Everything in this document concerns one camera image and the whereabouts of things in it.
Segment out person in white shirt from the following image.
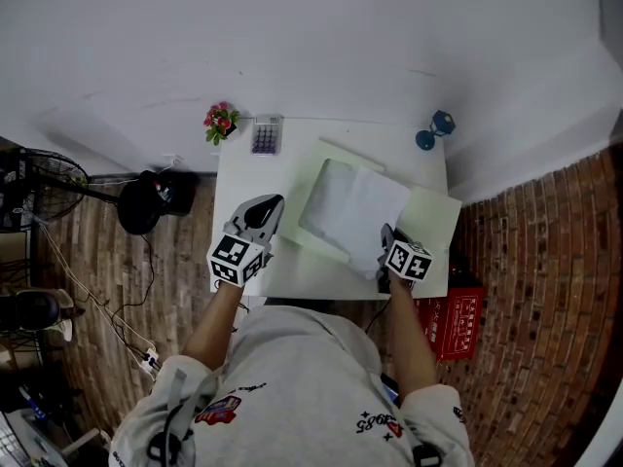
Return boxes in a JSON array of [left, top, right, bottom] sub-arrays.
[[109, 299, 476, 467]]

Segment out small potted red flowers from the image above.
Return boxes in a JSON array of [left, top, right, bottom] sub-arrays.
[[202, 100, 242, 147]]

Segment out black floor fan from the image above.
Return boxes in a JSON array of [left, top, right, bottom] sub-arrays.
[[0, 146, 165, 236]]

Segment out grey calculator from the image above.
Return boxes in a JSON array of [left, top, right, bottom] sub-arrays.
[[250, 114, 285, 157]]

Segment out black bin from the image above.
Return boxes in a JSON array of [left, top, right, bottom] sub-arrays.
[[138, 168, 201, 216]]

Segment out red fire extinguisher box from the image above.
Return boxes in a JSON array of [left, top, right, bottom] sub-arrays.
[[416, 284, 487, 362]]

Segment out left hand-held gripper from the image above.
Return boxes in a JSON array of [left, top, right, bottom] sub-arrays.
[[206, 194, 286, 289]]

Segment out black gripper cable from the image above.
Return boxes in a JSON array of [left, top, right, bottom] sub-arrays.
[[364, 294, 392, 335]]

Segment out person's left forearm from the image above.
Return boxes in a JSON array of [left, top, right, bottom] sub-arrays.
[[182, 282, 244, 372]]

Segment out black harness strap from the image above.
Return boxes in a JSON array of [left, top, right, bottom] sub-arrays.
[[145, 401, 196, 467]]

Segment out pale green cutting mat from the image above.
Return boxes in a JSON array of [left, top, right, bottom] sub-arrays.
[[280, 136, 463, 268]]

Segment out white table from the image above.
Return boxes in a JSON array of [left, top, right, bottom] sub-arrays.
[[209, 116, 450, 302]]

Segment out white A4 paper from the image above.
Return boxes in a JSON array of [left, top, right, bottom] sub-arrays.
[[298, 158, 414, 280]]

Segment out person's right forearm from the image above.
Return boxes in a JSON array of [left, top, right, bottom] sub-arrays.
[[387, 279, 439, 401]]

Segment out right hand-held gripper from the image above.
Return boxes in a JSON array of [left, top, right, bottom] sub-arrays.
[[375, 222, 434, 295]]

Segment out white power strip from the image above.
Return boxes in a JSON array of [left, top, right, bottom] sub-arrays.
[[138, 347, 163, 377]]

